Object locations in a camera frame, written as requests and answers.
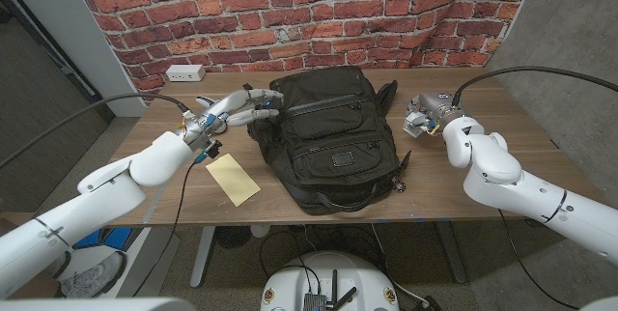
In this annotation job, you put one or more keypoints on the white package box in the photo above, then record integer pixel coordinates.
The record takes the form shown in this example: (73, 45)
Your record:
(413, 125)

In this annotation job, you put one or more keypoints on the black backpack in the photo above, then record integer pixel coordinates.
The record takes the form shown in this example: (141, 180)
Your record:
(333, 132)

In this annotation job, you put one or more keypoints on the white game controller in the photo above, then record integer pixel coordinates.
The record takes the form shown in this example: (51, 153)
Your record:
(204, 101)

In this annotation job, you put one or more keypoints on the dark grey door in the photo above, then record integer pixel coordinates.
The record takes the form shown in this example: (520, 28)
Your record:
(34, 98)

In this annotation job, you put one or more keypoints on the grey table leg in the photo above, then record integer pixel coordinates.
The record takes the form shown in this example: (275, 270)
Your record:
(451, 253)

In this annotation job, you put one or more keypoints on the blue floor item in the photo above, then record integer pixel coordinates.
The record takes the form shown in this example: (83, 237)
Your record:
(113, 238)

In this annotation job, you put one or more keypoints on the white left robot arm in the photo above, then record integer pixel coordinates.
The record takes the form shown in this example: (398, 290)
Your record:
(96, 200)

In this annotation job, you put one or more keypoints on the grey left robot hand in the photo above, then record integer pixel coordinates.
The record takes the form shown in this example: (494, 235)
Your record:
(232, 105)

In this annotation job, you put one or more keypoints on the white power strip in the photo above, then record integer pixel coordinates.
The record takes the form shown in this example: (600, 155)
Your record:
(185, 73)

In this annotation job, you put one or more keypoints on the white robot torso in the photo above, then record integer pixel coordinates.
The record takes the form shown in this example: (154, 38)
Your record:
(357, 277)

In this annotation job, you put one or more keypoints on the person in brown trousers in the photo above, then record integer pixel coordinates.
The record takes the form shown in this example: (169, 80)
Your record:
(38, 288)

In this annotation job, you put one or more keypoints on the yellow sticky note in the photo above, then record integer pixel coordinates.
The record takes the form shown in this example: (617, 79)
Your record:
(232, 178)

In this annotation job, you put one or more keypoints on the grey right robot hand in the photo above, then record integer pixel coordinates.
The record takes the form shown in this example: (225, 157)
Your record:
(437, 105)

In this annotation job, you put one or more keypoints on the printed brick wall backdrop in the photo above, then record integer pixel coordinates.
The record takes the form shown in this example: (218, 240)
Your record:
(289, 11)

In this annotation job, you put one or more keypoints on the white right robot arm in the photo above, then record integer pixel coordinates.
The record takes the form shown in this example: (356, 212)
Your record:
(507, 171)

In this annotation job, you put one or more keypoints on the white table leg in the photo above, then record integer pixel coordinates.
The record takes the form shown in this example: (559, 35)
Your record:
(203, 258)

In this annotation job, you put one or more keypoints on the grey sneaker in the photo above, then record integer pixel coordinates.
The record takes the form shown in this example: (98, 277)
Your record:
(94, 277)

